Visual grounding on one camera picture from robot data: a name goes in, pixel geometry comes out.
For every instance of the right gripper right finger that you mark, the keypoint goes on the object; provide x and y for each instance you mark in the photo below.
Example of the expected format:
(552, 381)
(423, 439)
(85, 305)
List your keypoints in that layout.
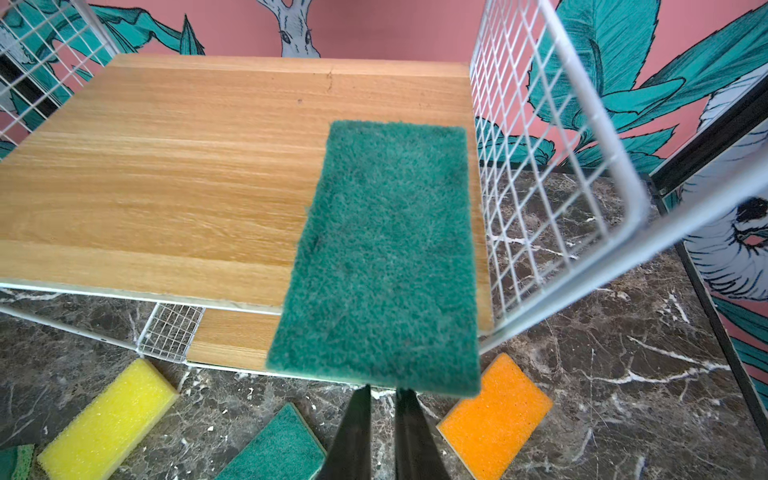
(416, 455)

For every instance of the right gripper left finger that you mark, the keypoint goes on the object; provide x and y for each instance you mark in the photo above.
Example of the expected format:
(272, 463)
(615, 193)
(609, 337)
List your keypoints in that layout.
(350, 453)

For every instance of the dark green sponge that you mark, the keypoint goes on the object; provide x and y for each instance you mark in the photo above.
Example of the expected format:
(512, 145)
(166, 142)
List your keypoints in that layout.
(15, 462)
(285, 448)
(383, 287)

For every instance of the orange sponge near shelf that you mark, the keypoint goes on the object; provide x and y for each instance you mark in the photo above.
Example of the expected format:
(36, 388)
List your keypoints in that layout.
(489, 430)

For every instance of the yellow sponge near shelf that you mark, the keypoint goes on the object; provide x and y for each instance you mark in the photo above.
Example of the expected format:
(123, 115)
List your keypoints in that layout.
(102, 436)

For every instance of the white wire three-tier shelf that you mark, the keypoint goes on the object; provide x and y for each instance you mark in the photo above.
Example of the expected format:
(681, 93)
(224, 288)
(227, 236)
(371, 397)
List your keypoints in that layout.
(135, 166)

